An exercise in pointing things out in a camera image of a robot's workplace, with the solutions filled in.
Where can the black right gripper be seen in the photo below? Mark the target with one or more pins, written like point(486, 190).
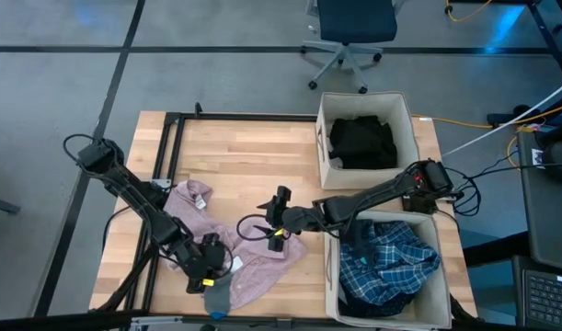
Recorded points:
point(301, 220)

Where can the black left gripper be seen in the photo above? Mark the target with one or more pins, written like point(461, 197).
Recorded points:
point(207, 259)

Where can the grey sock with teal toe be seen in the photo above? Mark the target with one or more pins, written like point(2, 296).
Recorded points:
point(217, 299)

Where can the pink shirt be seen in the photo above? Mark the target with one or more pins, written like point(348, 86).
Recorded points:
point(262, 266)

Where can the black garment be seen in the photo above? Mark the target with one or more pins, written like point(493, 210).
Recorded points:
point(363, 142)

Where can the blue plaid shirt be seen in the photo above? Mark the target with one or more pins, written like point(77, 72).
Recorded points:
point(400, 262)

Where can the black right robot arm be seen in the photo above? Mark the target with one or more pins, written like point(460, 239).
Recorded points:
point(368, 200)

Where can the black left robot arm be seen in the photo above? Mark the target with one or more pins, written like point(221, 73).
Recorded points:
point(138, 202)

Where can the black rig crossbar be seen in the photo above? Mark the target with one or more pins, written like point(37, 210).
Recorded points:
point(55, 322)

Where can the beige fabric storage bin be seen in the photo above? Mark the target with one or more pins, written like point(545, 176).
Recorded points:
point(439, 299)
point(400, 115)

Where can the grey furniture foot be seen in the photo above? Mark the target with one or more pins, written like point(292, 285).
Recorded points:
point(0, 204)

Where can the office chair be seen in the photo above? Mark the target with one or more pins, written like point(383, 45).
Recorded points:
point(354, 20)

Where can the black floor power strip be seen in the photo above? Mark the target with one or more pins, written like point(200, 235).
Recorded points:
point(501, 120)

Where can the black side desk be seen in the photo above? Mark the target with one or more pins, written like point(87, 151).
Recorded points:
point(552, 216)

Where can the black laptop keyboard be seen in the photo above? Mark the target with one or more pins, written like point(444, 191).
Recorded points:
point(547, 299)

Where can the black curved object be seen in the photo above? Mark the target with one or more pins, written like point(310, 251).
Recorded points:
point(558, 170)

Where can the black desk leg frame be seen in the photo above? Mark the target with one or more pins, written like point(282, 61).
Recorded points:
point(549, 37)

